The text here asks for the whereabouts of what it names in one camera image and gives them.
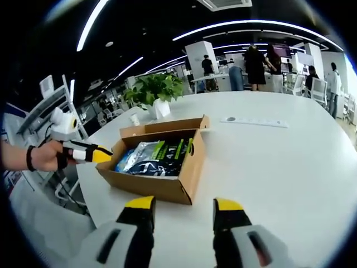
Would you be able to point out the blue wet wipes soft item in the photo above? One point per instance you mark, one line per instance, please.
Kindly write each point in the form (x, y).
(125, 162)

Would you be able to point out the person's left hand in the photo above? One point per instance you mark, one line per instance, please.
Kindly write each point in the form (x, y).
(47, 156)

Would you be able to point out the long curved ceiling light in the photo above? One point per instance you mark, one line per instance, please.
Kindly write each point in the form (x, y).
(265, 21)

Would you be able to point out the dark green packet soft item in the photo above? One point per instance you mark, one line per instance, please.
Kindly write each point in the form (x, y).
(164, 162)

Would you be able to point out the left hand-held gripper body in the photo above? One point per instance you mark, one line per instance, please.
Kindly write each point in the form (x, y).
(62, 125)

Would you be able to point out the black wristband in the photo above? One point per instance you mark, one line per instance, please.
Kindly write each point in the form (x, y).
(30, 159)

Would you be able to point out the small white paper cup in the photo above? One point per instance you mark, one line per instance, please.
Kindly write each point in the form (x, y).
(135, 120)

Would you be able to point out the straight ceiling light strip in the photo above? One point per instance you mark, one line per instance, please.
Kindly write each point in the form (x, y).
(88, 25)

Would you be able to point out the white office chair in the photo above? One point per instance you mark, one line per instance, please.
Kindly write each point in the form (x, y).
(319, 89)
(50, 231)

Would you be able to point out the potted green plant white pot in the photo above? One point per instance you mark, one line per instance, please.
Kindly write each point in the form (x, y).
(159, 86)

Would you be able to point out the ceiling air conditioner vent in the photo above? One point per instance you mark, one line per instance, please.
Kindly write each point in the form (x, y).
(226, 4)

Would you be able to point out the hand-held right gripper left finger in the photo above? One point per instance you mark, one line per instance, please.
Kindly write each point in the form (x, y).
(139, 229)

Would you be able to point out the brown cardboard shoe box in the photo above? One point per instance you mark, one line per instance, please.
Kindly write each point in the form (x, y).
(145, 184)

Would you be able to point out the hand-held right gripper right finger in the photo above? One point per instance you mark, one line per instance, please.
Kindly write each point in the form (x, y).
(226, 229)

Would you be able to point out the white metal display rack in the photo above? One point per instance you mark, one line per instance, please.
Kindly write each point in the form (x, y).
(47, 86)

